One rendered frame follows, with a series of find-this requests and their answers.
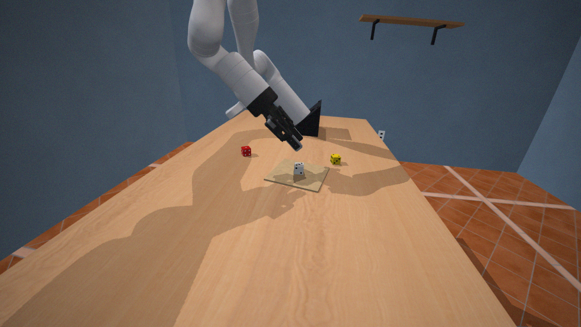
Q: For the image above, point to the tan square mat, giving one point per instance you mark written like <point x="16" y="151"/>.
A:
<point x="311" y="180"/>

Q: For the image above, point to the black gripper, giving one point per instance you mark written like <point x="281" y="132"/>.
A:
<point x="275" y="122"/>

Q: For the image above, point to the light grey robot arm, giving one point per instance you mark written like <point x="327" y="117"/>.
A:
<point x="241" y="71"/>

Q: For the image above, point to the white die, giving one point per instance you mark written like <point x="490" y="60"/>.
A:
<point x="299" y="168"/>

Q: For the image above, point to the yellow die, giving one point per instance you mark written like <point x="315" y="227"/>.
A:
<point x="335" y="159"/>

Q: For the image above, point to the red die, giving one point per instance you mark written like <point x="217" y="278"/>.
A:
<point x="246" y="151"/>

